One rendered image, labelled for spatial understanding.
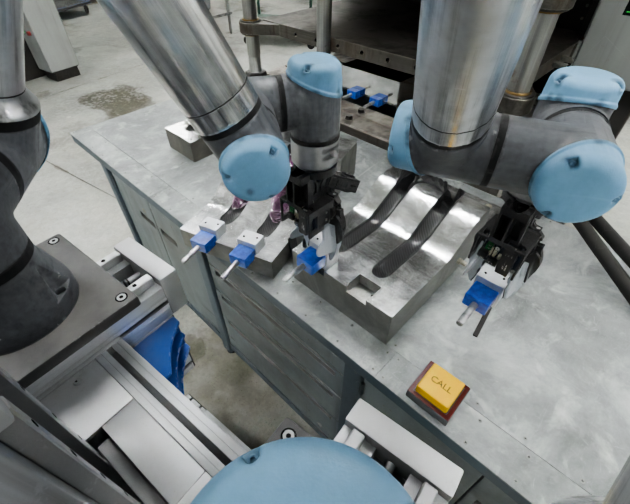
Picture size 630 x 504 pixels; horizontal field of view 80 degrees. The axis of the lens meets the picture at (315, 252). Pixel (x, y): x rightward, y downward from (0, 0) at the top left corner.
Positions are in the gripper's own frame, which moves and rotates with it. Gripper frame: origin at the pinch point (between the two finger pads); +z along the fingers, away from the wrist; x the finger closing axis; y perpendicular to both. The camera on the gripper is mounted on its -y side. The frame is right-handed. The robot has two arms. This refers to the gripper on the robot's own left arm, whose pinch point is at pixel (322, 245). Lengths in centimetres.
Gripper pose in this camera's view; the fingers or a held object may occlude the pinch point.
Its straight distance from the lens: 75.3
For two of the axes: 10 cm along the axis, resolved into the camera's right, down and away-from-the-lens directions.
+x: 7.3, 4.8, -5.0
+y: -6.9, 5.0, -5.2
